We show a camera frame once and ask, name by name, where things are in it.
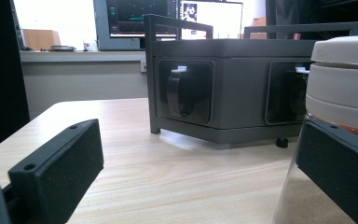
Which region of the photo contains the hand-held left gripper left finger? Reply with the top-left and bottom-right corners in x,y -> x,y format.
7,119 -> 104,224

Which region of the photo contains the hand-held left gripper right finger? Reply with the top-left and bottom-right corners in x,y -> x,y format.
296,119 -> 358,224

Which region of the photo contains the spice jar with brown filling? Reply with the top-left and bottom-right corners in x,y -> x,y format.
273,35 -> 358,224

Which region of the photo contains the black knob with white tab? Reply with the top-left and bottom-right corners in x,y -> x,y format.
166,65 -> 198,119
286,66 -> 310,121

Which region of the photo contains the grey ledge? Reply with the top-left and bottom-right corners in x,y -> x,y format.
19,49 -> 147,63

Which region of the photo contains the flat black item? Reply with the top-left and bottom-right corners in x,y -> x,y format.
49,45 -> 76,52

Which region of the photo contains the small white cup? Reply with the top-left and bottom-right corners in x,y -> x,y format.
82,40 -> 98,52

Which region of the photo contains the cardboard box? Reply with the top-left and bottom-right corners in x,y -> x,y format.
22,28 -> 62,51

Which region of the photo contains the grey-framed monitor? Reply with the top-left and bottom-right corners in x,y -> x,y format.
92,0 -> 181,51

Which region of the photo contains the small brown box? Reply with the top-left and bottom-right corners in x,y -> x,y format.
252,17 -> 268,40

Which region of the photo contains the monitor with white screen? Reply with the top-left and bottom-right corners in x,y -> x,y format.
178,0 -> 245,40

